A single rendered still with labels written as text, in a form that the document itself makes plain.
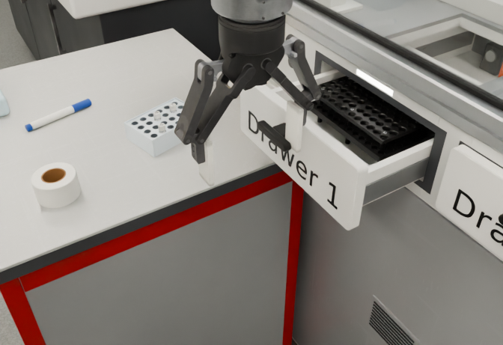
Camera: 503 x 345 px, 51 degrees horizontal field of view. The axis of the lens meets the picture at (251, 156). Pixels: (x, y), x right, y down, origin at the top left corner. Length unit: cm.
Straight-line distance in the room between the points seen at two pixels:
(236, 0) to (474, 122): 35
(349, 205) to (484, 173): 17
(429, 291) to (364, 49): 41
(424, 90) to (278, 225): 45
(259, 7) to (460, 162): 35
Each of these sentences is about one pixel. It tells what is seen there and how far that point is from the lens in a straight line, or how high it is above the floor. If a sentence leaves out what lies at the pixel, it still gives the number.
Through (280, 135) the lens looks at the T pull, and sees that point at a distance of 74.
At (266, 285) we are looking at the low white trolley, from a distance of 120.
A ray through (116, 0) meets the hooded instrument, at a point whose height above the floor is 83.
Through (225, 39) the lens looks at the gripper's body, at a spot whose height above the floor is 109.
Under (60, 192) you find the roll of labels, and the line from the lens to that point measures 88.
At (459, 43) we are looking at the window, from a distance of 74.
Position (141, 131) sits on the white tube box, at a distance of 98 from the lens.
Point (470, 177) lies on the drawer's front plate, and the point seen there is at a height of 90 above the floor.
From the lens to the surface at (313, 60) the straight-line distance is 95.
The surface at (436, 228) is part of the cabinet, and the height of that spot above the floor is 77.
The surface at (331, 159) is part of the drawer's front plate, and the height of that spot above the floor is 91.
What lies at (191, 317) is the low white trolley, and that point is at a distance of 113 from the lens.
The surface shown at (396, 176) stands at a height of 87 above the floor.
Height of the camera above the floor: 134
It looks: 38 degrees down
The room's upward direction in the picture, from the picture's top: straight up
